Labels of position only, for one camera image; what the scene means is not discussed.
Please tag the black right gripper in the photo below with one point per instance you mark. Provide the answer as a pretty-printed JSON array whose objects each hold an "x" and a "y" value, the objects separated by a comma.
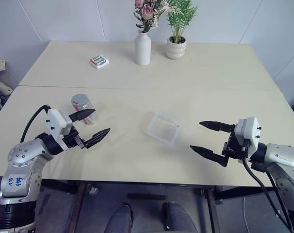
[{"x": 234, "y": 148}]

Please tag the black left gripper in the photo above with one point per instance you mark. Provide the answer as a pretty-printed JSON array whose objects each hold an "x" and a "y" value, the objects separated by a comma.
[{"x": 69, "y": 141}]

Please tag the white jar with red tape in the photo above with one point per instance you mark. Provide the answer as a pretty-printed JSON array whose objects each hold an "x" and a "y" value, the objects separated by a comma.
[{"x": 90, "y": 114}]

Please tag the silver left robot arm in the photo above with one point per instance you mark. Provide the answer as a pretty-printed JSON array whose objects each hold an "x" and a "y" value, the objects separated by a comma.
[{"x": 21, "y": 155}]

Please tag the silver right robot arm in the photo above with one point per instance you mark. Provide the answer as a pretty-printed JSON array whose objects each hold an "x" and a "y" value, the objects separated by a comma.
[{"x": 282, "y": 155}]

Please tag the clear plastic container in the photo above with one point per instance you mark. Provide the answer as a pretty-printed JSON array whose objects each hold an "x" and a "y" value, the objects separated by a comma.
[{"x": 164, "y": 128}]

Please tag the battery blister pack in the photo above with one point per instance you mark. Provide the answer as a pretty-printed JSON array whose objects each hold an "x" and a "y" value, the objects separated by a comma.
[{"x": 99, "y": 61}]

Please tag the white ceramic vase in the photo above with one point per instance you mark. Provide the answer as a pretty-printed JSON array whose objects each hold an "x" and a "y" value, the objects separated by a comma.
[{"x": 142, "y": 51}]

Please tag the cream ribbed plant pot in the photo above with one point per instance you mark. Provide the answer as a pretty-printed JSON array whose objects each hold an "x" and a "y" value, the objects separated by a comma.
[{"x": 176, "y": 49}]

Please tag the green leafy plant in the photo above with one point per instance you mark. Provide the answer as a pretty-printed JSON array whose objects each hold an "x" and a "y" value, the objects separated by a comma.
[{"x": 179, "y": 14}]

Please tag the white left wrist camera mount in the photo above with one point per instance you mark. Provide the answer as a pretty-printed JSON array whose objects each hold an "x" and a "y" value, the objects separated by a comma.
[{"x": 54, "y": 121}]

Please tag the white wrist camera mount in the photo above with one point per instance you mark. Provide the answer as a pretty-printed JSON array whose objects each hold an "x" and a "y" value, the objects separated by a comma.
[
  {"x": 54, "y": 121},
  {"x": 249, "y": 131}
]

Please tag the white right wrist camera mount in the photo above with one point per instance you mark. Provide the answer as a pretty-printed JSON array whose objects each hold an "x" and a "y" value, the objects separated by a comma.
[{"x": 249, "y": 131}]

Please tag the black metal table frame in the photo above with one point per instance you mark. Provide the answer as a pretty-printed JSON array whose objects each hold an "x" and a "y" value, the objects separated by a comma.
[{"x": 234, "y": 192}]

